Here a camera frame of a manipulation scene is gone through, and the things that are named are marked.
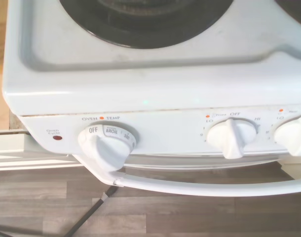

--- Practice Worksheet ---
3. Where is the black cable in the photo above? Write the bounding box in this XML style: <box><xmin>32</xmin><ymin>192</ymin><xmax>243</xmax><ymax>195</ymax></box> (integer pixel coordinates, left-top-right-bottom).
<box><xmin>62</xmin><ymin>188</ymin><xmax>117</xmax><ymax>237</ymax></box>

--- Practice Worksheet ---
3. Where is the white burner knob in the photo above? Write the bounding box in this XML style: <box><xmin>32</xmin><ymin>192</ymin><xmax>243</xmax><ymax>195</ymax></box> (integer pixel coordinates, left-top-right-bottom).
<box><xmin>273</xmin><ymin>116</ymin><xmax>301</xmax><ymax>157</ymax></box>
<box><xmin>206</xmin><ymin>118</ymin><xmax>258</xmax><ymax>160</ymax></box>

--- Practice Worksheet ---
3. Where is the white electric stove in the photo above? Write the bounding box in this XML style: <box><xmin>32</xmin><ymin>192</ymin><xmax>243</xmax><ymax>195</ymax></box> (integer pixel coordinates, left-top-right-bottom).
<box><xmin>2</xmin><ymin>0</ymin><xmax>301</xmax><ymax>198</ymax></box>

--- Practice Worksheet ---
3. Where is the large black coil burner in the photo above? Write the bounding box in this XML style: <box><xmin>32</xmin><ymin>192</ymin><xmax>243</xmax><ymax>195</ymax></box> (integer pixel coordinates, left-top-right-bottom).
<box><xmin>58</xmin><ymin>0</ymin><xmax>242</xmax><ymax>49</ymax></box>

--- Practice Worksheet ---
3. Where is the white front burner knob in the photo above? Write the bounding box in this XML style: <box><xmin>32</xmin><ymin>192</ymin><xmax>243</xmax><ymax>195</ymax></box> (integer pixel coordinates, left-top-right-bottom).
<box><xmin>206</xmin><ymin>118</ymin><xmax>258</xmax><ymax>160</ymax></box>

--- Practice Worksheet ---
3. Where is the white rear burner knob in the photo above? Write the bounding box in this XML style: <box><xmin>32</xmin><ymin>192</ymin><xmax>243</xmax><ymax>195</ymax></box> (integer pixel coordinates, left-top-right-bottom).
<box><xmin>273</xmin><ymin>116</ymin><xmax>301</xmax><ymax>157</ymax></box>

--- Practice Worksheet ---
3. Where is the white oven door handle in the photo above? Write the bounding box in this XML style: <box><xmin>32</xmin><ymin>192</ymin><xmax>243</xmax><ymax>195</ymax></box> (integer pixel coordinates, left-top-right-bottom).
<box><xmin>74</xmin><ymin>153</ymin><xmax>301</xmax><ymax>198</ymax></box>

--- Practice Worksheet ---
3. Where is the white oven temperature knob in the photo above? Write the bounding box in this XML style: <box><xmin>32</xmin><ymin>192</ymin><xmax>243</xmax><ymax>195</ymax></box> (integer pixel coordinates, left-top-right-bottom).
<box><xmin>77</xmin><ymin>121</ymin><xmax>139</xmax><ymax>173</ymax></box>

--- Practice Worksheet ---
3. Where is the small black coil burner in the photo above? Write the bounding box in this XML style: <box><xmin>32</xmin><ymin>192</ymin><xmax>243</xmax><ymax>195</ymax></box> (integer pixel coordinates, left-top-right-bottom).
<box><xmin>273</xmin><ymin>0</ymin><xmax>301</xmax><ymax>22</ymax></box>

